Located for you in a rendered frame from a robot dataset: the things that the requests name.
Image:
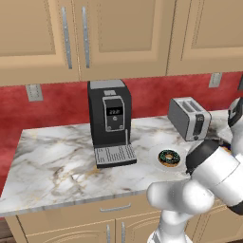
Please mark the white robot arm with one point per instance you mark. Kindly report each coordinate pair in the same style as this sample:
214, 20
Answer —
202, 177

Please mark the white plate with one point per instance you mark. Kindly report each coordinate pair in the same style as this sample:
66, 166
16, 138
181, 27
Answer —
154, 156

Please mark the beige wall cupboard door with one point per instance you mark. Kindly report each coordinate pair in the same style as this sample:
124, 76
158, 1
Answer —
28, 34
209, 31
126, 31

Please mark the beige base cupboard door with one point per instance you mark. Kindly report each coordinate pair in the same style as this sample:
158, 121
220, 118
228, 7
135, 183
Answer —
218, 226
139, 229
69, 235

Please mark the black coffee machine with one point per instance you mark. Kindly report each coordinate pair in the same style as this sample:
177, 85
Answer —
109, 126

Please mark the grey wall socket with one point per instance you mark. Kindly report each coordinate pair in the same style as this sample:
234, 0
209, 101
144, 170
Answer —
34, 92
215, 79

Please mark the beige drawer front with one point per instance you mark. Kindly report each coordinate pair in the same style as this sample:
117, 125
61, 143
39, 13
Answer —
63, 216

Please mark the silver toaster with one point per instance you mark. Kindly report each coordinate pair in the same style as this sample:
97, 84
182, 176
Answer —
186, 120

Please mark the brown pastry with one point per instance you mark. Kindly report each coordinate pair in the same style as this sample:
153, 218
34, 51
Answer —
226, 148

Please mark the chocolate sprinkled donut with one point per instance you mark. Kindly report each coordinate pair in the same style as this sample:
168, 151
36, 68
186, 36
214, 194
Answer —
169, 158

